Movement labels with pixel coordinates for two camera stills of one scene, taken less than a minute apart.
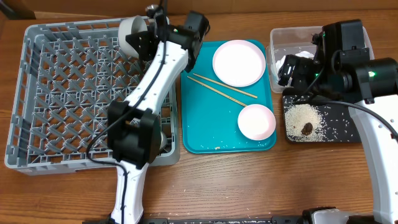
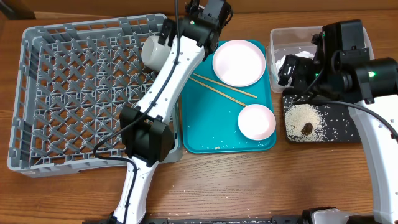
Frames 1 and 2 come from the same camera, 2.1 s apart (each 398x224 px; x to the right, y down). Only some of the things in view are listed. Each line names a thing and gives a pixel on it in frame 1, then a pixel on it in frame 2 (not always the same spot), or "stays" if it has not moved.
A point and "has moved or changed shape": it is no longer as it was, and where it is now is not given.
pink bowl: x=256 y=122 stays
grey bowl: x=127 y=27 has moved or changed shape
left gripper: x=147 y=51 → x=166 y=25
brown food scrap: x=307 y=129 stays
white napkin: x=303 y=54 stays
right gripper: x=288 y=71 stays
